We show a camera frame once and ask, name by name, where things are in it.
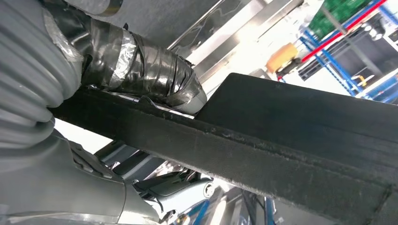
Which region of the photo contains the orange rounded object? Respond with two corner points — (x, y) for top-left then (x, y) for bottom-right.
(266, 43), (300, 74)

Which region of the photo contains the blue metal storage rack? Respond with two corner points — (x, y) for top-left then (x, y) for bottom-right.
(298, 0), (398, 105)

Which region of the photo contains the grey metal workbench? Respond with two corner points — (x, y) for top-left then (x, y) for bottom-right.
(166, 0), (307, 82)

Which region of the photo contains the green panel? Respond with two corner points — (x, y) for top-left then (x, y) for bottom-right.
(307, 0), (374, 32)

